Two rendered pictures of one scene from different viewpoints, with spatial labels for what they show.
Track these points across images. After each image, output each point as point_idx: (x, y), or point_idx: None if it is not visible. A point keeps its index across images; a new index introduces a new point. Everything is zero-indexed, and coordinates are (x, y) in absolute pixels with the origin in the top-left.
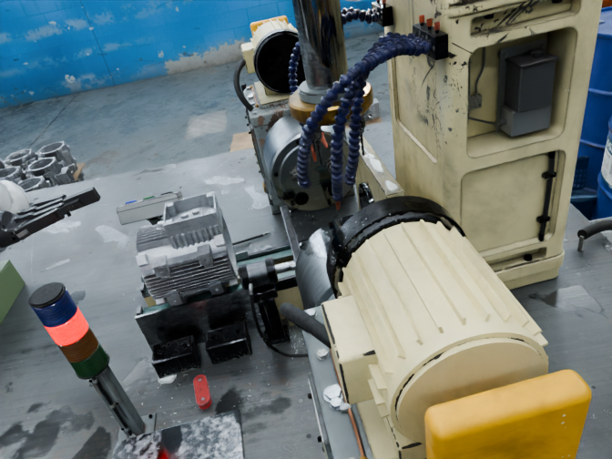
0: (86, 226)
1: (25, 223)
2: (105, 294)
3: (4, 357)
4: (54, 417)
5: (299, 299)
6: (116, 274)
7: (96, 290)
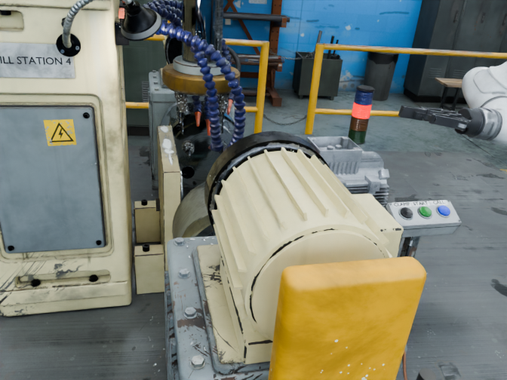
0: None
1: (439, 109)
2: (469, 286)
3: (505, 246)
4: None
5: None
6: (484, 308)
7: (488, 292)
